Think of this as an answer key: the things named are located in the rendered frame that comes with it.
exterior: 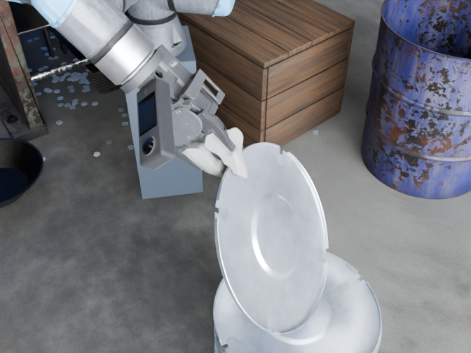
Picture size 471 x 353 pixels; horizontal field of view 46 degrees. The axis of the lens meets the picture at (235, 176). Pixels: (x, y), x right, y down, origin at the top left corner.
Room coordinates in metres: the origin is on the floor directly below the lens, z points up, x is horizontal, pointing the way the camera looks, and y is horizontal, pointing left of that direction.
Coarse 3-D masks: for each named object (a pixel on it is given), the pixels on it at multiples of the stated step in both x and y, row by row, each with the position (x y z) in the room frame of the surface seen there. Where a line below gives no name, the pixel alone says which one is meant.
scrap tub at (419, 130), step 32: (416, 0) 1.53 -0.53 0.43; (448, 0) 1.54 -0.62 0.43; (384, 32) 1.31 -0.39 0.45; (416, 32) 1.53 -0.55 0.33; (448, 32) 1.53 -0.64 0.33; (384, 64) 1.28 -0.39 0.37; (416, 64) 1.19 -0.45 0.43; (448, 64) 1.15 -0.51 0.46; (384, 96) 1.26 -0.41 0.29; (416, 96) 1.18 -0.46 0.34; (448, 96) 1.14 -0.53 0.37; (384, 128) 1.24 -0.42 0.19; (416, 128) 1.17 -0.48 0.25; (448, 128) 1.14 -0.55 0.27; (384, 160) 1.22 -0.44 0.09; (416, 160) 1.16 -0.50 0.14; (448, 160) 1.14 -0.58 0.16; (416, 192) 1.16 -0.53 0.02; (448, 192) 1.15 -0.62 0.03
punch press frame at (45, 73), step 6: (78, 60) 1.61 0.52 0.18; (84, 60) 1.62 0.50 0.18; (60, 66) 1.58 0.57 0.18; (66, 66) 1.58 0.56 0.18; (72, 66) 1.59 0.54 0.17; (78, 66) 1.60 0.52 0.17; (42, 72) 1.54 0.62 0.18; (48, 72) 1.55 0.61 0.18; (54, 72) 1.56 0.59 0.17; (60, 72) 1.57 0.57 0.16; (36, 78) 1.52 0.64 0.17; (42, 78) 1.53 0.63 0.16
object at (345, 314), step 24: (336, 264) 0.65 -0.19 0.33; (336, 288) 0.60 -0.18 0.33; (360, 288) 0.60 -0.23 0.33; (216, 312) 0.54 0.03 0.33; (240, 312) 0.54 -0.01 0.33; (336, 312) 0.54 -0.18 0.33; (360, 312) 0.54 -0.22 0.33; (240, 336) 0.50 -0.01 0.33; (264, 336) 0.50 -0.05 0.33; (288, 336) 0.49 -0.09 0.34; (312, 336) 0.50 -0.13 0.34; (336, 336) 0.50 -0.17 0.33; (360, 336) 0.50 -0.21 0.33
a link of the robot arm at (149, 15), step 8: (144, 0) 1.19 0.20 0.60; (152, 0) 1.19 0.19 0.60; (160, 0) 1.18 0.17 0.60; (168, 0) 1.18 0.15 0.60; (128, 8) 1.22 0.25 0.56; (136, 8) 1.20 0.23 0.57; (144, 8) 1.19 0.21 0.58; (152, 8) 1.19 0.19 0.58; (160, 8) 1.20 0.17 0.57; (168, 8) 1.19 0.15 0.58; (136, 16) 1.20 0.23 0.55; (144, 16) 1.19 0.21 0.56; (152, 16) 1.19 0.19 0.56; (160, 16) 1.20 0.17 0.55
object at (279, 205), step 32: (256, 160) 0.63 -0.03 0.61; (288, 160) 0.68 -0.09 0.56; (224, 192) 0.55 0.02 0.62; (256, 192) 0.59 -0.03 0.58; (288, 192) 0.64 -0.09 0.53; (224, 224) 0.51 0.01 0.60; (256, 224) 0.54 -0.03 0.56; (288, 224) 0.58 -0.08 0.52; (320, 224) 0.64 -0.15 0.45; (224, 256) 0.47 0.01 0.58; (256, 256) 0.51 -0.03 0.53; (288, 256) 0.54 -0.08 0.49; (256, 288) 0.47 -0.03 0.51; (288, 288) 0.51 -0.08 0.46; (320, 288) 0.55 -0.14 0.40; (256, 320) 0.43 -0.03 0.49; (288, 320) 0.46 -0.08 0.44
